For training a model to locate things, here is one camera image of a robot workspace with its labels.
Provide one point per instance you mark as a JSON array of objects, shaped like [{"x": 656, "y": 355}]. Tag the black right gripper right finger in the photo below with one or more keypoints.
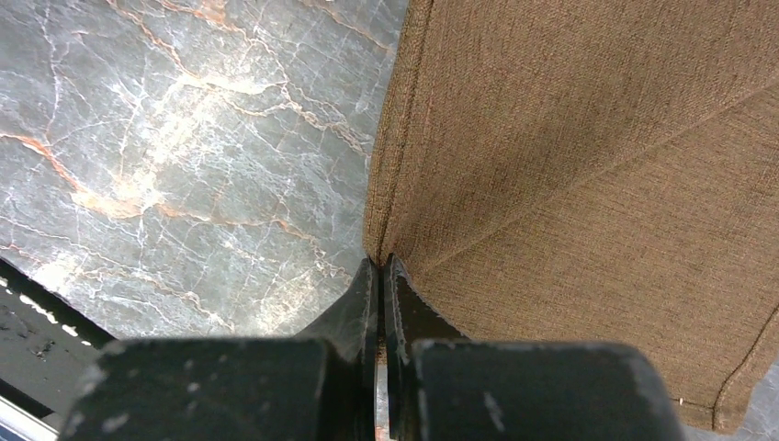
[{"x": 444, "y": 386}]

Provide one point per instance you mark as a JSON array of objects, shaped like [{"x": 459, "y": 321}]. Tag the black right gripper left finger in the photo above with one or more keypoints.
[{"x": 318, "y": 384}]

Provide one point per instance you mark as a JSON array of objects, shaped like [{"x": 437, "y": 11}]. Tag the brown cloth napkin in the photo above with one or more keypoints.
[{"x": 592, "y": 170}]

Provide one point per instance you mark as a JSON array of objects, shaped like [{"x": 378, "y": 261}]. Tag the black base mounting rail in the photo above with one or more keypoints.
[{"x": 46, "y": 345}]

